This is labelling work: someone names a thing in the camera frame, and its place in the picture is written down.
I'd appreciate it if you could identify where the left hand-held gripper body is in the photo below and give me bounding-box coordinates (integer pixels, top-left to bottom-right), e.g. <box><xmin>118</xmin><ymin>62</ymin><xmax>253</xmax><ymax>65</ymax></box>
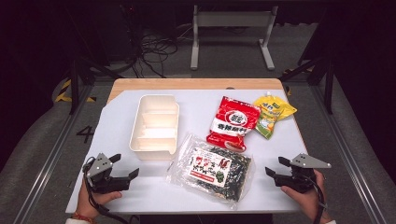
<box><xmin>83</xmin><ymin>152</ymin><xmax>131</xmax><ymax>194</ymax></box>

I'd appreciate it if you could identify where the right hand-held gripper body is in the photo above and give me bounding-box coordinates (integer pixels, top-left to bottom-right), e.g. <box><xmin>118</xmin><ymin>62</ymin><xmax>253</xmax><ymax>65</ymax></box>
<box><xmin>274</xmin><ymin>152</ymin><xmax>332</xmax><ymax>194</ymax></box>

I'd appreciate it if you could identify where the yellow green spouted pouch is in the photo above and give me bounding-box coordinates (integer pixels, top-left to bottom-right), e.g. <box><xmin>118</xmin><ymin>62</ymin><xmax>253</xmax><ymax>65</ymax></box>
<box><xmin>252</xmin><ymin>91</ymin><xmax>298</xmax><ymax>141</ymax></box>

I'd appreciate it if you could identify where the white plastic storage box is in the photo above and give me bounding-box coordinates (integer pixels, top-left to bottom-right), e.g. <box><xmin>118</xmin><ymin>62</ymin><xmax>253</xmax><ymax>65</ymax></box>
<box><xmin>129</xmin><ymin>93</ymin><xmax>181</xmax><ymax>161</ymax></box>

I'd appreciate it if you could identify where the red seasoning packet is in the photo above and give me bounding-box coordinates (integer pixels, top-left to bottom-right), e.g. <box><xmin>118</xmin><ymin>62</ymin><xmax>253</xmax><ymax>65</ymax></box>
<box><xmin>205</xmin><ymin>95</ymin><xmax>262</xmax><ymax>153</ymax></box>

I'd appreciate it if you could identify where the person's left hand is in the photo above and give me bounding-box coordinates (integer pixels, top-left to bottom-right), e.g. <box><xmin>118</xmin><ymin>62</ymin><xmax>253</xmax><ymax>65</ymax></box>
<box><xmin>75</xmin><ymin>179</ymin><xmax>123</xmax><ymax>219</ymax></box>

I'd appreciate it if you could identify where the person's right hand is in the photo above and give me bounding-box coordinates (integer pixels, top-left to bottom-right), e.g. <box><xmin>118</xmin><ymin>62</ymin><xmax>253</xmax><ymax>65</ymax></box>
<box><xmin>280</xmin><ymin>169</ymin><xmax>329</xmax><ymax>224</ymax></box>

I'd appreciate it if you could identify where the clear bag of dried seaweed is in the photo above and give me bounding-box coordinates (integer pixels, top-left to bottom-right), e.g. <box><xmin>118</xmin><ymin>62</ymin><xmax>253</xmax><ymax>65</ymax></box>
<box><xmin>164</xmin><ymin>133</ymin><xmax>257</xmax><ymax>210</ymax></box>

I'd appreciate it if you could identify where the black tripod stand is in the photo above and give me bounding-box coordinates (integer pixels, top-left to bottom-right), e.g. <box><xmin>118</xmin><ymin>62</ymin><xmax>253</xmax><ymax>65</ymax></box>
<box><xmin>277</xmin><ymin>55</ymin><xmax>336</xmax><ymax>116</ymax></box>
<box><xmin>65</xmin><ymin>57</ymin><xmax>126</xmax><ymax>115</ymax></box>

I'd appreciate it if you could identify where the yellow black hazard tape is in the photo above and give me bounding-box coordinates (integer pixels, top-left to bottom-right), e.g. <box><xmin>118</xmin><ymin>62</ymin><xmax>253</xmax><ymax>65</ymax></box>
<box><xmin>54</xmin><ymin>78</ymin><xmax>97</xmax><ymax>104</ymax></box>

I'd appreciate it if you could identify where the grey metal stand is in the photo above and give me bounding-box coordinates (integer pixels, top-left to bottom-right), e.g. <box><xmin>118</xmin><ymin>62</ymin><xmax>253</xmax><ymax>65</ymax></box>
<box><xmin>190</xmin><ymin>4</ymin><xmax>279</xmax><ymax>72</ymax></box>

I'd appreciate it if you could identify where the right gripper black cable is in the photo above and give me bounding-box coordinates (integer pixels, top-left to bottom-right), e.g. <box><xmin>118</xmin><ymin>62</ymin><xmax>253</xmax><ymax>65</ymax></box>
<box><xmin>306</xmin><ymin>173</ymin><xmax>329</xmax><ymax>224</ymax></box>

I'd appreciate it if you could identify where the red bracelet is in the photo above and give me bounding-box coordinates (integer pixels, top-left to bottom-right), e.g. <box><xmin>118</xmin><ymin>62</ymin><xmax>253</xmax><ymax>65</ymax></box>
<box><xmin>71</xmin><ymin>212</ymin><xmax>98</xmax><ymax>224</ymax></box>

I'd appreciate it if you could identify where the aluminium floor rail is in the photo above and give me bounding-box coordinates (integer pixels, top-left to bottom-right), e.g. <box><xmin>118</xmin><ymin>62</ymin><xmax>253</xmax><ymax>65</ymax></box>
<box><xmin>310</xmin><ymin>83</ymin><xmax>390</xmax><ymax>224</ymax></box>
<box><xmin>11</xmin><ymin>83</ymin><xmax>95</xmax><ymax>224</ymax></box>

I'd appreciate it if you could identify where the tangle of black cables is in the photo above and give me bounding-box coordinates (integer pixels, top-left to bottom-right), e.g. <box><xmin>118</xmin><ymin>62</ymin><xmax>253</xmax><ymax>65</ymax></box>
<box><xmin>120</xmin><ymin>3</ymin><xmax>194</xmax><ymax>79</ymax></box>

